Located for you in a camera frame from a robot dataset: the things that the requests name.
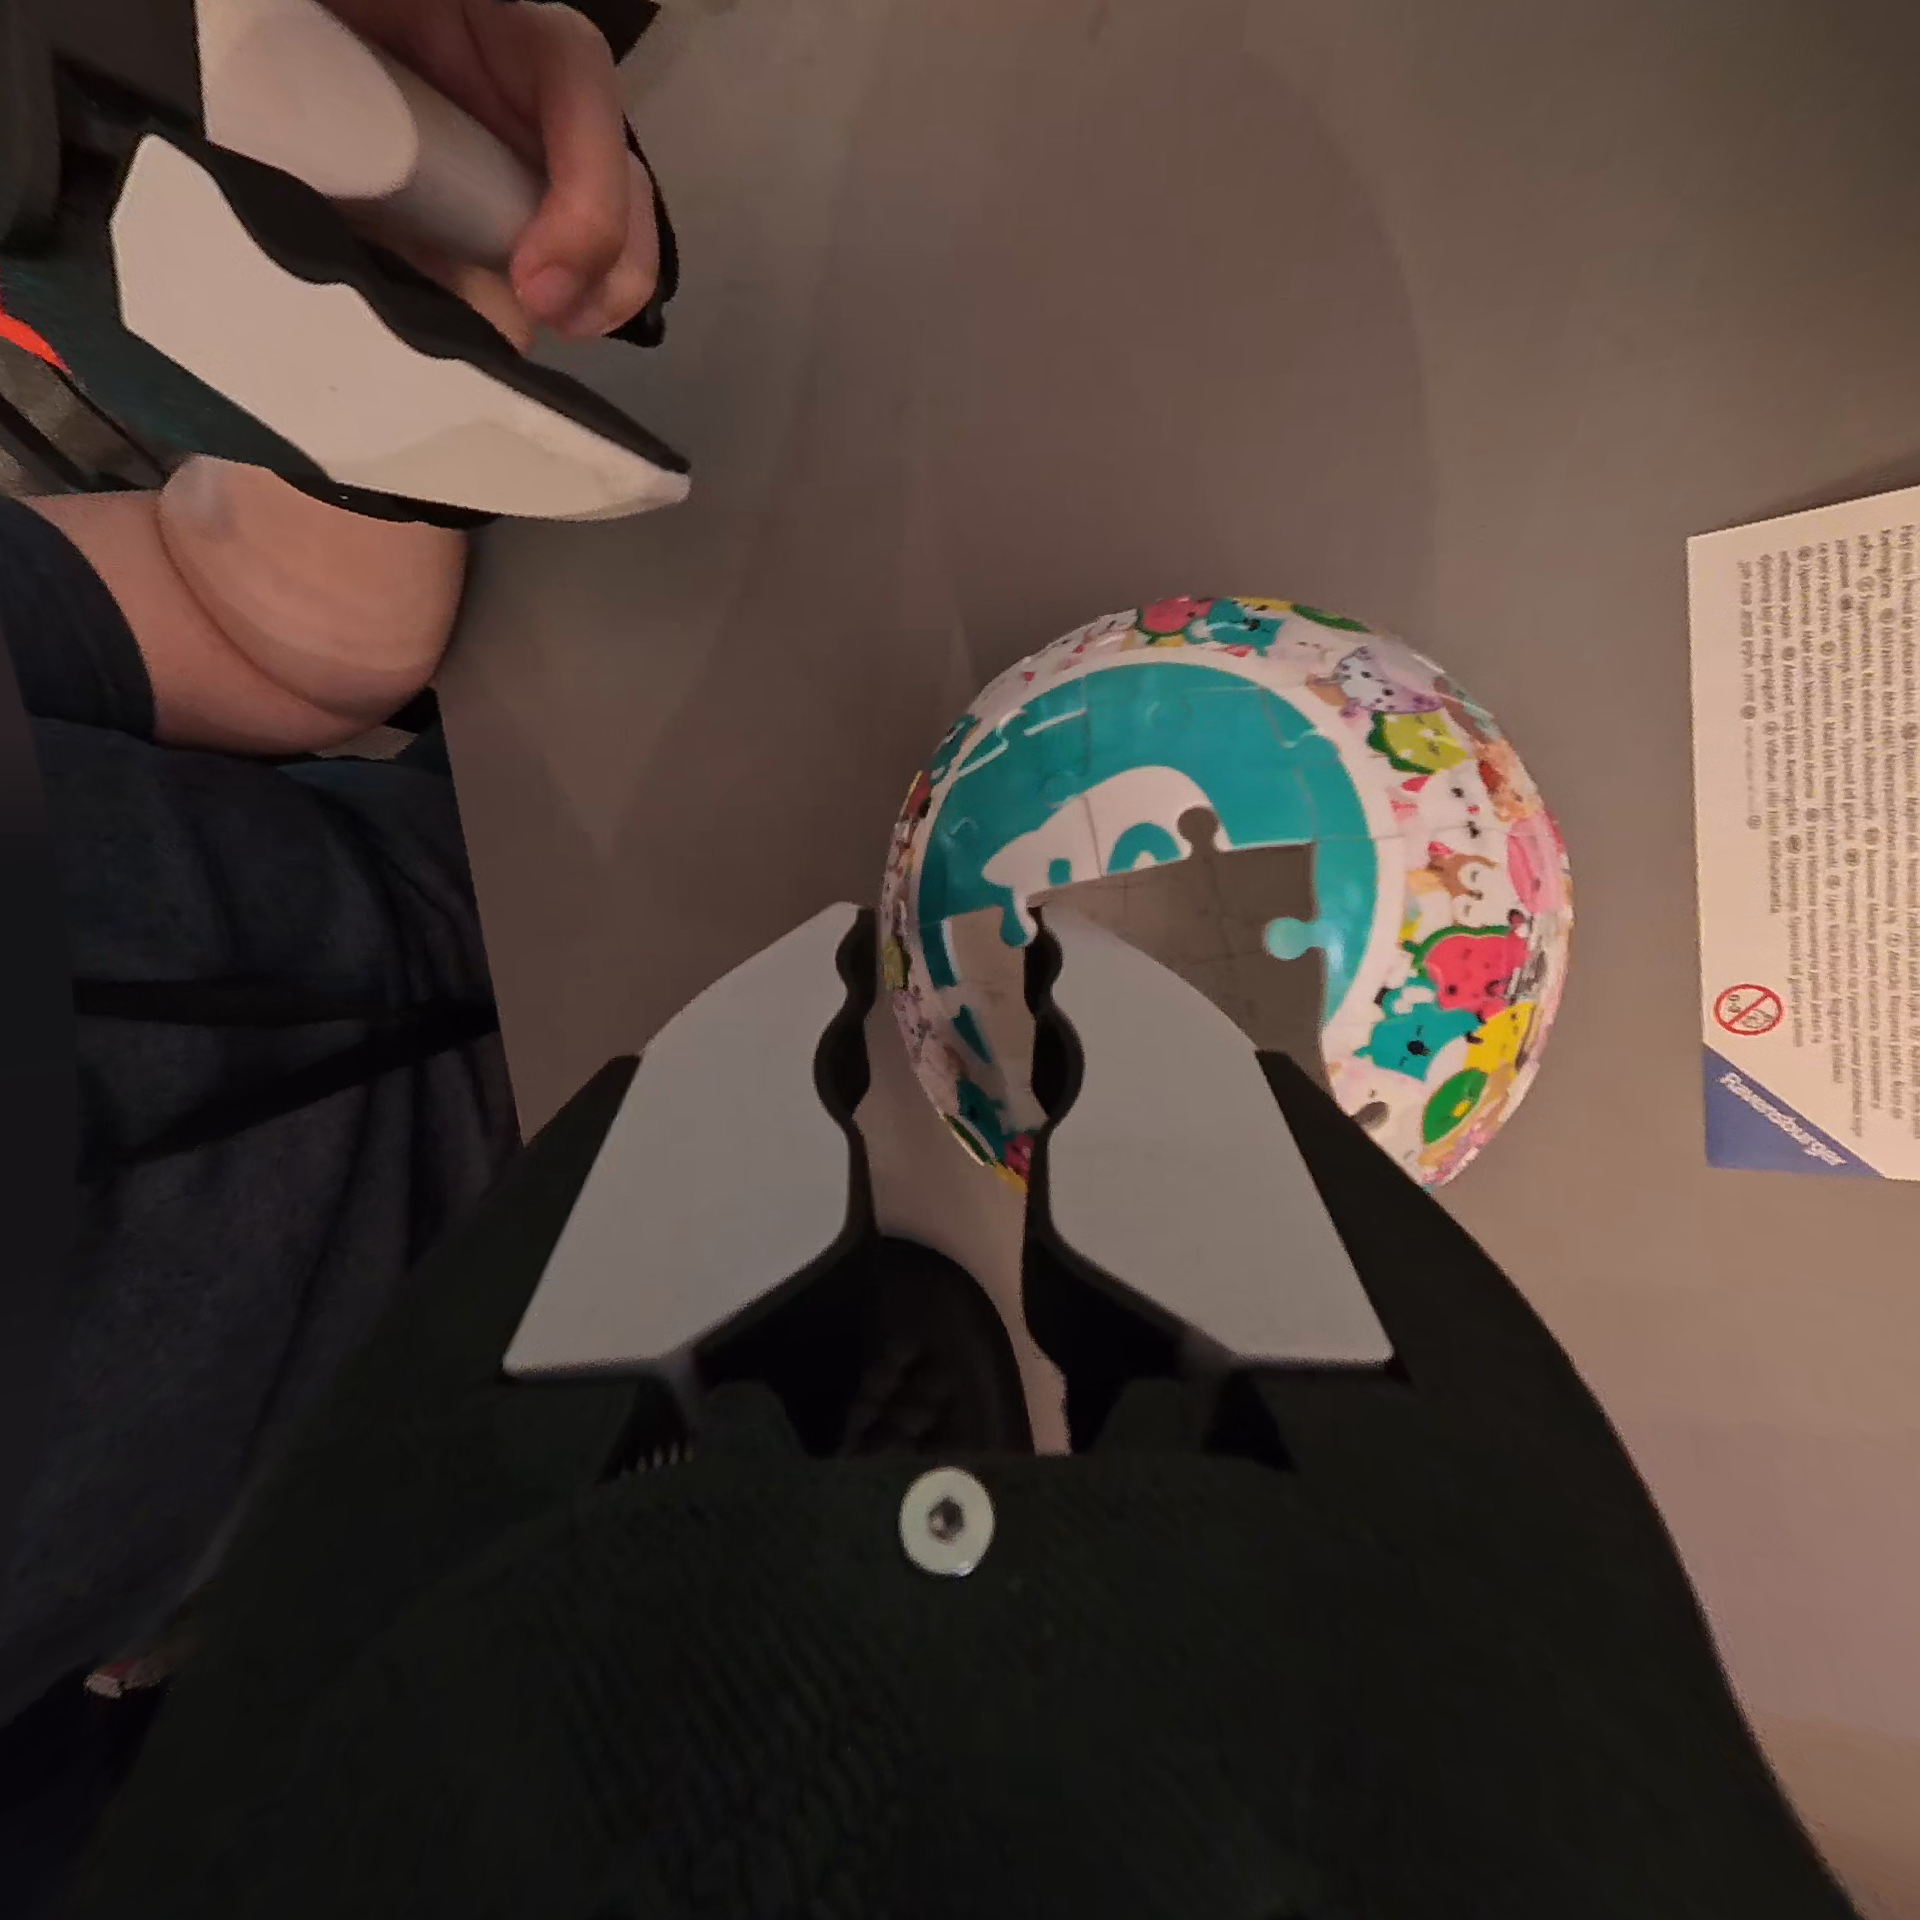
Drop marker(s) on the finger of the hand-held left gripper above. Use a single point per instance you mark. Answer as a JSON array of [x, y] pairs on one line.
[[374, 388]]

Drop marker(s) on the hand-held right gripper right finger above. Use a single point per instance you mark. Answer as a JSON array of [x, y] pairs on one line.
[[1200, 1184]]

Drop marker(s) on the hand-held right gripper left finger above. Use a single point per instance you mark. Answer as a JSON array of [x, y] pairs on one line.
[[705, 1184]]

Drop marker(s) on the colourful puzzle ball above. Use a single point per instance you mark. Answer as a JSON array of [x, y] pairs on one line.
[[1171, 720]]

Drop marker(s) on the person's left hand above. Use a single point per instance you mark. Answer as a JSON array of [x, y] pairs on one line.
[[570, 180]]

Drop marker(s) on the person's dark blue clothing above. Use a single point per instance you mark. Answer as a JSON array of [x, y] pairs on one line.
[[224, 1049]]

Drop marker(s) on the white instruction leaflet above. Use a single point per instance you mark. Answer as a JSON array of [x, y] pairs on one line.
[[1814, 840]]

